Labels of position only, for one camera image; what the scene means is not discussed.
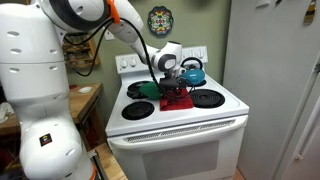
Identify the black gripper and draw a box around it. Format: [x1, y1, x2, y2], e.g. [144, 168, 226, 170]
[160, 78, 187, 90]

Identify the red cloth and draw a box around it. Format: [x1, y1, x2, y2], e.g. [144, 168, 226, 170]
[160, 88, 194, 111]

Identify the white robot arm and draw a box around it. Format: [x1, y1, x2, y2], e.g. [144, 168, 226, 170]
[0, 0, 182, 180]

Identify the teal kettle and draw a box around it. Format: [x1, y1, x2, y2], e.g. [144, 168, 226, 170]
[181, 57, 205, 85]

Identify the back left coil burner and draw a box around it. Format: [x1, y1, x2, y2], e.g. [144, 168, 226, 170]
[127, 81, 146, 99]

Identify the coil burner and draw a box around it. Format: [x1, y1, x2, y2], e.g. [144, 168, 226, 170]
[127, 81, 146, 99]
[122, 101, 154, 120]
[189, 89, 225, 108]

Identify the front right coil burner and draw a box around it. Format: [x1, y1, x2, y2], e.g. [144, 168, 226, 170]
[189, 89, 225, 108]

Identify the front left coil burner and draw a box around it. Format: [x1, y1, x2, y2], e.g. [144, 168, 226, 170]
[122, 101, 154, 120]

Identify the white electric stove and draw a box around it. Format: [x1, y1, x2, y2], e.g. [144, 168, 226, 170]
[106, 54, 249, 180]

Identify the small white dish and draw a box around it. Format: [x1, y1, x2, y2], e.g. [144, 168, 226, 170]
[78, 86, 93, 94]

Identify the wooden side table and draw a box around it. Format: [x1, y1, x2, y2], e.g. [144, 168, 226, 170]
[0, 83, 106, 150]

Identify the lower wooden spice rack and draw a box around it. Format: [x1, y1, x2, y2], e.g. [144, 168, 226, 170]
[62, 33, 100, 68]

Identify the white refrigerator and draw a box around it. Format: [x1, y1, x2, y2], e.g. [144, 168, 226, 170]
[223, 0, 320, 180]

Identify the yellow black fridge magnet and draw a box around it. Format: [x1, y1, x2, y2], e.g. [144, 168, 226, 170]
[303, 0, 317, 25]

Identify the colourful decorative wall plate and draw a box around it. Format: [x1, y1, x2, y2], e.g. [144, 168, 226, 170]
[147, 6, 174, 36]

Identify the white wall light switch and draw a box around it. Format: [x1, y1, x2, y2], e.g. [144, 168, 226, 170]
[104, 30, 114, 40]

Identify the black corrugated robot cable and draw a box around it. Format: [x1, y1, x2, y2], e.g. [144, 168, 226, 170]
[63, 16, 196, 101]

